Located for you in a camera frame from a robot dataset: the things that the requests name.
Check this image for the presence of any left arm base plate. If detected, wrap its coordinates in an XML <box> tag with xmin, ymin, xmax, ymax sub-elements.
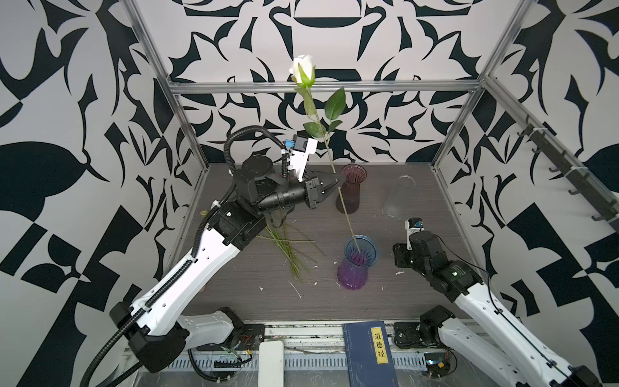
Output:
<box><xmin>198</xmin><ymin>323</ymin><xmax>266</xmax><ymax>352</ymax></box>

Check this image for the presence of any purple blue glass vase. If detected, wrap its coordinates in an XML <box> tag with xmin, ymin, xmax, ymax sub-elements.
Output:
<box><xmin>337</xmin><ymin>235</ymin><xmax>378</xmax><ymax>290</ymax></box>

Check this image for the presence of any clear glass vase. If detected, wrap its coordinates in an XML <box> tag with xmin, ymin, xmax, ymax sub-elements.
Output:
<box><xmin>382</xmin><ymin>175</ymin><xmax>417</xmax><ymax>219</ymax></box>

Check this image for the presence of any blue book yellow label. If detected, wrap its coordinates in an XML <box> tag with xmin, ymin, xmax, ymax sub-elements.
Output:
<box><xmin>343</xmin><ymin>321</ymin><xmax>398</xmax><ymax>387</ymax></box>

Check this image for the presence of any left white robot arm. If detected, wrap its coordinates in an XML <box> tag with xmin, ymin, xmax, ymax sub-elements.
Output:
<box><xmin>80</xmin><ymin>155</ymin><xmax>344</xmax><ymax>386</ymax></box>

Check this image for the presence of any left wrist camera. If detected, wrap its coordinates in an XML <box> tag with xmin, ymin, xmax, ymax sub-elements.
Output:
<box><xmin>285</xmin><ymin>135</ymin><xmax>319</xmax><ymax>182</ymax></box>

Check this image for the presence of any dark maroon glass vase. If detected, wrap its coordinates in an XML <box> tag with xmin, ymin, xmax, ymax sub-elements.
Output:
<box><xmin>336</xmin><ymin>164</ymin><xmax>368</xmax><ymax>214</ymax></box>

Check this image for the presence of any white rose stem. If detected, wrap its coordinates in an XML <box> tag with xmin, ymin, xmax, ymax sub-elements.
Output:
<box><xmin>289</xmin><ymin>54</ymin><xmax>361</xmax><ymax>255</ymax></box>

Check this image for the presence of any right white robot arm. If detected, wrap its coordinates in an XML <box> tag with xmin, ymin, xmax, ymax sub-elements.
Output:
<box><xmin>393</xmin><ymin>227</ymin><xmax>601</xmax><ymax>386</ymax></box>

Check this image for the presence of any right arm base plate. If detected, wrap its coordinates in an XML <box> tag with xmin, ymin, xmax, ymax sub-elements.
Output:
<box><xmin>393</xmin><ymin>322</ymin><xmax>436</xmax><ymax>349</ymax></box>

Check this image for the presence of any mixed colour rose bunch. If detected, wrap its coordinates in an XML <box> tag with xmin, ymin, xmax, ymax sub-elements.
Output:
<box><xmin>258</xmin><ymin>221</ymin><xmax>327</xmax><ymax>282</ymax></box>

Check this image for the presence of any white power adapter box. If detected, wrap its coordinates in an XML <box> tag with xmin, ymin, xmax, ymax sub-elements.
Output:
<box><xmin>258</xmin><ymin>340</ymin><xmax>285</xmax><ymax>387</ymax></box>

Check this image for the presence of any black wall hook rail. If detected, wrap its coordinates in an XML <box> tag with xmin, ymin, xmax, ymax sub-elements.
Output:
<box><xmin>516</xmin><ymin>115</ymin><xmax>618</xmax><ymax>233</ymax></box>

